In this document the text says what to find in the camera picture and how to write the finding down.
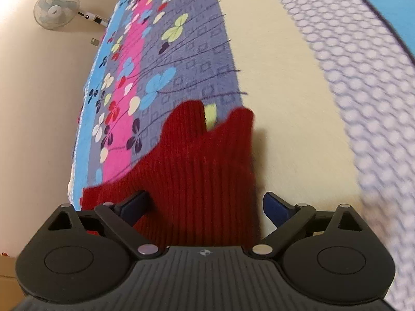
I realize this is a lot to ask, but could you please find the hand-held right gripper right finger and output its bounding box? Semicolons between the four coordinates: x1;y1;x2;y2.
250;192;365;259

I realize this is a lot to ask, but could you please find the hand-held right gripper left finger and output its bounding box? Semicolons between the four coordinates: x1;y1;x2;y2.
46;190;160;260

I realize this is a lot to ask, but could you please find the red knit sweater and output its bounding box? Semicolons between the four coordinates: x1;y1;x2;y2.
80;101;264;247

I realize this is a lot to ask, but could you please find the cardboard box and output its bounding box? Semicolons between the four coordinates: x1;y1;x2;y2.
0;255;17;280

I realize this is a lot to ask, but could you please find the floral printed blanket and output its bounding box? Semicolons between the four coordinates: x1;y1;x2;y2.
66;0;415;299

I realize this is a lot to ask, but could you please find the white wall fan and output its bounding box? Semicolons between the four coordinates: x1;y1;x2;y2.
33;0;110;31

